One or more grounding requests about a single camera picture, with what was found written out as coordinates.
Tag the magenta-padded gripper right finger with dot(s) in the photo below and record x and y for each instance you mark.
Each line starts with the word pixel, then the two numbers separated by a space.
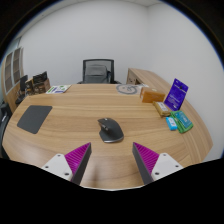
pixel 146 160

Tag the small blue pack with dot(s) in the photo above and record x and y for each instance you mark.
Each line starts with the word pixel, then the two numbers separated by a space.
pixel 171 123

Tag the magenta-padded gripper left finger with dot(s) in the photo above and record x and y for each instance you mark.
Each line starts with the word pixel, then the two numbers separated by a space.
pixel 77 159

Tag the long tan small box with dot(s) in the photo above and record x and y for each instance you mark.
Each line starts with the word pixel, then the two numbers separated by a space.
pixel 162 108

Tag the orange-brown cardboard box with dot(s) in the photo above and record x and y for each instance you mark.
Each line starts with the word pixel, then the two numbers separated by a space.
pixel 151 95

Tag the tall brown printed box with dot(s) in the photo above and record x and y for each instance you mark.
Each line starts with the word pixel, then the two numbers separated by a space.
pixel 29 87

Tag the small black visitor chair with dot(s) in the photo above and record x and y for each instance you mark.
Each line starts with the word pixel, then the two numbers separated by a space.
pixel 23 84

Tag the grey backpack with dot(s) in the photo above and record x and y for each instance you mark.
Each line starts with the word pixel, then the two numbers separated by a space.
pixel 96 73

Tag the black computer mouse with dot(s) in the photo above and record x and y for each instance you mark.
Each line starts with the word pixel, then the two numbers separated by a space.
pixel 110 130

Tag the wooden side desk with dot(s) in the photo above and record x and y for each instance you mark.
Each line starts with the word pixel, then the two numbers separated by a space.
pixel 146 77

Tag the printed sheet with coloured shapes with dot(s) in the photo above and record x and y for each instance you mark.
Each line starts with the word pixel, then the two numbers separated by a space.
pixel 58 89

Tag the dark grey mouse pad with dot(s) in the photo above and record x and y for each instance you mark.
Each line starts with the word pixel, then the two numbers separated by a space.
pixel 34 118

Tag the black printed box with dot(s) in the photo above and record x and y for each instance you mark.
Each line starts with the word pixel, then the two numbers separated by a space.
pixel 40 77

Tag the purple retail package card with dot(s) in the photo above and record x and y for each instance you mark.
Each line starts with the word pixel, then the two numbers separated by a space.
pixel 177 93

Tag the black leather armchair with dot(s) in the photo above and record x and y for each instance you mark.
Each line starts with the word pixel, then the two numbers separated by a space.
pixel 4 123

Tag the green flat package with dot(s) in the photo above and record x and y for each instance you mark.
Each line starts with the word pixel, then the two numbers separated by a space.
pixel 184 121

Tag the black mesh office chair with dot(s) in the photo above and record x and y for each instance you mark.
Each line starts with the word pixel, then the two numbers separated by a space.
pixel 98 61

